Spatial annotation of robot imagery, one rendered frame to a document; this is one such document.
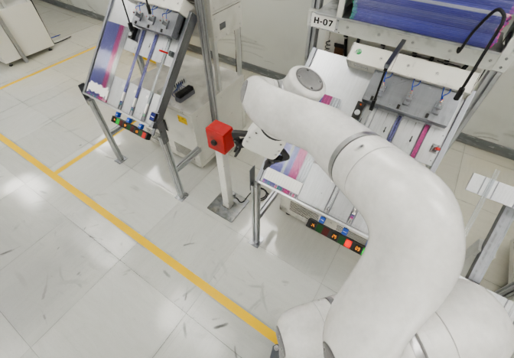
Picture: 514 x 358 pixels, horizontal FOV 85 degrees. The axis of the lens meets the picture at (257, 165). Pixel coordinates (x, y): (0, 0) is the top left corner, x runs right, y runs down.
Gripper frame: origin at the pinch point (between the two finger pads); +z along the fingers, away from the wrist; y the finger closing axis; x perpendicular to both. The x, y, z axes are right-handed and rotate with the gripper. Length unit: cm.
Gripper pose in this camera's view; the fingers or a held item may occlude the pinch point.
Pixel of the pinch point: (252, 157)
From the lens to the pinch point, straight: 80.5
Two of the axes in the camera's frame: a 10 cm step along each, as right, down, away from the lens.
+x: -2.3, 7.9, -5.7
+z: -3.7, 4.7, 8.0
